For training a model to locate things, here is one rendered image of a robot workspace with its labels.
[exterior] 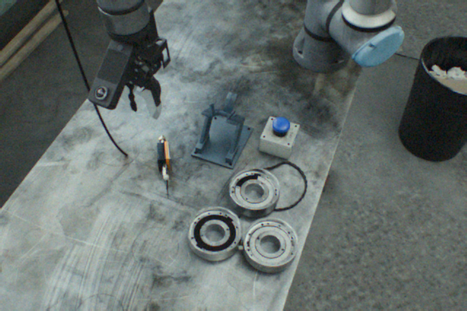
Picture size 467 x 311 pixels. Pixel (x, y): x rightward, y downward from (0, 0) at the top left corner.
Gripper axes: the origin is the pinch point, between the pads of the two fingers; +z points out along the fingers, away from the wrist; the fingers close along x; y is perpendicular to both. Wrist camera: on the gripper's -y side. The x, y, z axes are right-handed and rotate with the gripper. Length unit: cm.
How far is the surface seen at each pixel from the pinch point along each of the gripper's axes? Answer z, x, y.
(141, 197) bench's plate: 17.0, -1.4, -8.5
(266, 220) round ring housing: 15.4, -27.7, -3.7
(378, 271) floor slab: 103, -53, 40
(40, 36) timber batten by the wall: 92, 134, 86
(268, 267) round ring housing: 15.0, -32.1, -12.7
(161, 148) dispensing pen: 13.3, -0.6, 2.1
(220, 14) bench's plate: 19, 12, 54
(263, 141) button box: 15.6, -18.9, 14.2
